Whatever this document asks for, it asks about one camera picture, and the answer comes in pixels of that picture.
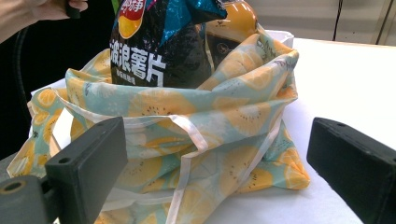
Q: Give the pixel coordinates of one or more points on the orange drink bottle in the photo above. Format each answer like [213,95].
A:
[236,21]

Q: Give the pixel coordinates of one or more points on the white plastic tray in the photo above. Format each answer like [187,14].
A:
[285,37]

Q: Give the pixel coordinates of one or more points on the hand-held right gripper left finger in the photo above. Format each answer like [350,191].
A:
[87,168]

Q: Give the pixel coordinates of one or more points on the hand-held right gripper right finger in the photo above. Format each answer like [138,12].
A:
[355,168]

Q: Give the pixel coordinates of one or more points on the black and blue chips bag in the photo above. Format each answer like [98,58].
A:
[174,62]

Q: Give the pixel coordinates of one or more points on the fruit-print fabric bag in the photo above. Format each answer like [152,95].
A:
[218,124]

